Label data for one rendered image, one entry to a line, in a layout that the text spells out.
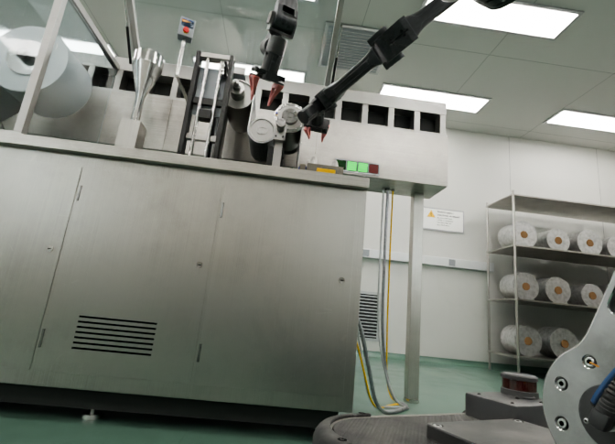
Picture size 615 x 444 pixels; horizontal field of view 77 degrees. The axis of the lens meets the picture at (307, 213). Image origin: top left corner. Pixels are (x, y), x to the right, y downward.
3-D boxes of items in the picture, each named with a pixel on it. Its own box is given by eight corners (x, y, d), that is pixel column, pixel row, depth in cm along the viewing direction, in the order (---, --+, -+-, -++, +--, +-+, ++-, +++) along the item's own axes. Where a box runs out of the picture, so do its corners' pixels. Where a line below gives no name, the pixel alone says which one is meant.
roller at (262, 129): (246, 139, 171) (250, 115, 174) (250, 160, 196) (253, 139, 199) (273, 143, 172) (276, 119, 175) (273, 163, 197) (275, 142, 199)
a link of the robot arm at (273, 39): (274, 30, 116) (290, 37, 118) (267, 32, 122) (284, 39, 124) (266, 54, 117) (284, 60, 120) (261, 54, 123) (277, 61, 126)
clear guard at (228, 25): (125, -45, 185) (126, -45, 185) (140, 60, 215) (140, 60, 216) (340, -11, 191) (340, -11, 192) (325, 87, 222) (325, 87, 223)
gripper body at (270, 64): (249, 71, 123) (256, 48, 122) (278, 82, 128) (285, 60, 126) (254, 71, 117) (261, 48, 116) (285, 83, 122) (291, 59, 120)
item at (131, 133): (99, 170, 166) (127, 57, 180) (112, 180, 179) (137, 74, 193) (132, 174, 167) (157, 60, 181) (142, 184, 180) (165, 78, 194)
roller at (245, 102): (220, 106, 175) (225, 79, 178) (226, 130, 199) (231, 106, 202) (251, 110, 176) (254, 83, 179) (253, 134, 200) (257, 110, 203)
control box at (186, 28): (178, 30, 180) (181, 13, 182) (176, 39, 186) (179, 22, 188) (192, 36, 182) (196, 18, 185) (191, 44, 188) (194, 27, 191)
